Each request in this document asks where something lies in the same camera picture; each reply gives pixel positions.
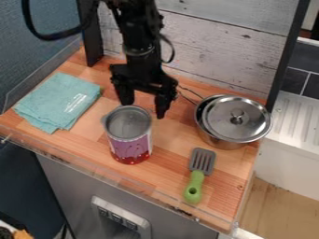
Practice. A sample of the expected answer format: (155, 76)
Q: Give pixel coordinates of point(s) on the teal cloth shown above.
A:
(58, 101)

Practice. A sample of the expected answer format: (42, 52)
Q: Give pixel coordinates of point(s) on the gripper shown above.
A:
(142, 74)

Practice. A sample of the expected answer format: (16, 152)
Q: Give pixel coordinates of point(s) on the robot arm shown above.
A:
(139, 25)

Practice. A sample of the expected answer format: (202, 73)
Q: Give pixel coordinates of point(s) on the purple and red tin can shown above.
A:
(128, 134)

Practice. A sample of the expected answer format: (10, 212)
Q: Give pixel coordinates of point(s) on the silver pot lid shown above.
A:
(237, 119)

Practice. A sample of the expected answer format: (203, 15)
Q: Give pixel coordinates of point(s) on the silver pot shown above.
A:
(224, 130)

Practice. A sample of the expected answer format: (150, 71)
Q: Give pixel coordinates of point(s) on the grey and green spatula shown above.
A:
(198, 174)

